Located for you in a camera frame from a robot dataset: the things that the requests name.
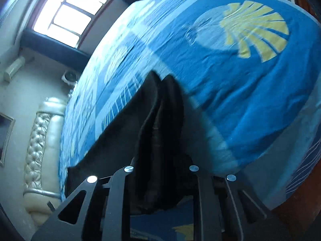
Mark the black pants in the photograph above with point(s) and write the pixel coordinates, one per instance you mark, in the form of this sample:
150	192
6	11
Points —
160	120

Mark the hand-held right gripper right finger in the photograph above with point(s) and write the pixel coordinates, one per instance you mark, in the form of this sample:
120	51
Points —
206	198

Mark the cream tufted leather headboard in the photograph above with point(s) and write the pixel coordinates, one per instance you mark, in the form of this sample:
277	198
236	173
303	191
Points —
42	143

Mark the white wall air conditioner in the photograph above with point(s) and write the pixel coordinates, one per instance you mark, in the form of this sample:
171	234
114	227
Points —
13	69

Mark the window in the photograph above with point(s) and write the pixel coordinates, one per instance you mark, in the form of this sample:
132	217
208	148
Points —
72	10

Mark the framed wall picture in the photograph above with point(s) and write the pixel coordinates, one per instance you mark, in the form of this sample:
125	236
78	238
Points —
5	138

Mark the blue printed blanket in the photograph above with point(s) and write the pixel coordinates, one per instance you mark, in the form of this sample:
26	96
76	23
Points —
225	93

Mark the small white fan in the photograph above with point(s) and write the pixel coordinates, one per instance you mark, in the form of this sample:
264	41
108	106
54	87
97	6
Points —
70	76

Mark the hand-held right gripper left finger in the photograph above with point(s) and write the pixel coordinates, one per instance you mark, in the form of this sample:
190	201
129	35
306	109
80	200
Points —
120	195

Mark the blue window valance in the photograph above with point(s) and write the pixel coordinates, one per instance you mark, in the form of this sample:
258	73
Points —
50	42

